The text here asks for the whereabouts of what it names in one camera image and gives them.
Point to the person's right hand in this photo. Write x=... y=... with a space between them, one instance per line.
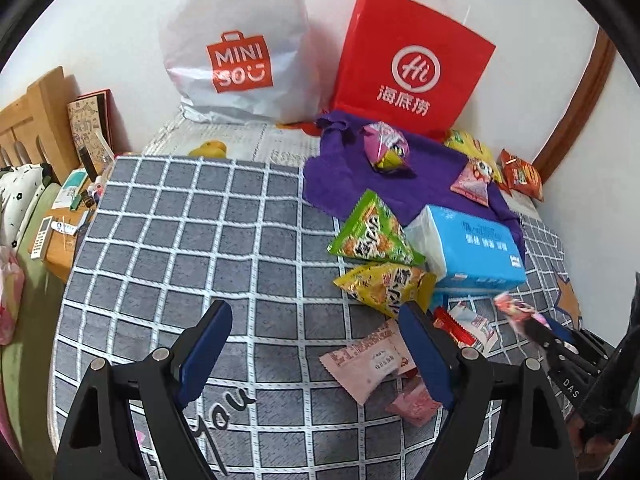
x=584 y=442

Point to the pink bear candy packet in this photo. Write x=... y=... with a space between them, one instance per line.
x=515 y=307

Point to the yellow patterned snack packet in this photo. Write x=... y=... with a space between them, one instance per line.
x=385 y=287

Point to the newspaper sheet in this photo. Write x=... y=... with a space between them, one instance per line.
x=250 y=140

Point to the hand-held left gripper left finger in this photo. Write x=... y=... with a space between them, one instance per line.
x=200 y=360

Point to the red and white snack packet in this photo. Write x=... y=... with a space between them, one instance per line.
x=467 y=327

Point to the wooden bedside table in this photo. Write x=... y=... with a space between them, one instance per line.
x=60 y=255

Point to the teal box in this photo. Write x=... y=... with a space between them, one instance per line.
x=70 y=185

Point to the wooden headboard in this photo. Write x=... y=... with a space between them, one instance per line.
x=40 y=110

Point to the black phone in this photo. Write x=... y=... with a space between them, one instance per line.
x=87 y=162

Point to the pale pink snack wrapper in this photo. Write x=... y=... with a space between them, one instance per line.
x=365 y=360

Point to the white remote control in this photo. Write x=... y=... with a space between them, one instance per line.
x=42 y=237

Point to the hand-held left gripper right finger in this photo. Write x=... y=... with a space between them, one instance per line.
x=425 y=355

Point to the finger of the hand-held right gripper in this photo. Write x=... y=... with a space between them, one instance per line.
x=547 y=342
x=575 y=341

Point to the pink panda snack packet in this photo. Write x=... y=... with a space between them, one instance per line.
x=472 y=182

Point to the purple cloth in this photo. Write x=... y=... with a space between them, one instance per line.
x=430 y=180

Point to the pink and green snack packet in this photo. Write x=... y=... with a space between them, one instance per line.
x=385 y=142

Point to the doodle cover book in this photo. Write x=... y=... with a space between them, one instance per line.
x=87 y=120

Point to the red paper bag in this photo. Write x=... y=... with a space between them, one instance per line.
x=400 y=35

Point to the wooden door frame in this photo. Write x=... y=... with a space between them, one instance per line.
x=585 y=95

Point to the yellow chips bag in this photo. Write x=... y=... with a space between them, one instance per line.
x=467 y=145

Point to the blue tissue pack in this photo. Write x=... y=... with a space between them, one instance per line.
x=475 y=250

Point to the green bed cover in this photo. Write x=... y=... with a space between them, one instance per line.
x=30 y=360

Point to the white floral pillow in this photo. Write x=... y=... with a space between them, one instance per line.
x=20 y=185

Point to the white plastic shopping bag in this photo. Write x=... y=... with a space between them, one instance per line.
x=235 y=20

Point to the green triangular snack packet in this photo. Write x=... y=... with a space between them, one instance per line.
x=370 y=235

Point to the pink plastic bag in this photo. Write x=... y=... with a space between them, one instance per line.
x=10 y=300

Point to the clear glass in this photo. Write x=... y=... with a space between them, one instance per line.
x=105 y=155

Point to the small pink packet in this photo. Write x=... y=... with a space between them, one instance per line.
x=412 y=405

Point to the orange chips bag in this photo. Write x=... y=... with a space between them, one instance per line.
x=522 y=177

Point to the grey checked blanket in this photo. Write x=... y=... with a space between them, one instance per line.
x=175 y=260

